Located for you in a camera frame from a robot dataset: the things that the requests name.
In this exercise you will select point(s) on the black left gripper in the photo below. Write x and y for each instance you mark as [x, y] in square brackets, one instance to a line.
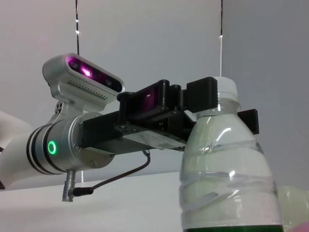
[144, 113]

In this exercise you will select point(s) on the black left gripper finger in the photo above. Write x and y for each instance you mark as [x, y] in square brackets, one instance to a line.
[252, 120]

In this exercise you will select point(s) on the clear water bottle green label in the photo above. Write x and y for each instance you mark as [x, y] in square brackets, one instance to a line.
[227, 169]

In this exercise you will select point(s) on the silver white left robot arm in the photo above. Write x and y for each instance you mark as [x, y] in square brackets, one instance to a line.
[48, 147]

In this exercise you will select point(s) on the pale green glass fruit plate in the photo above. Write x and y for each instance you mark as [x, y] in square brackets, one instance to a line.
[293, 205]

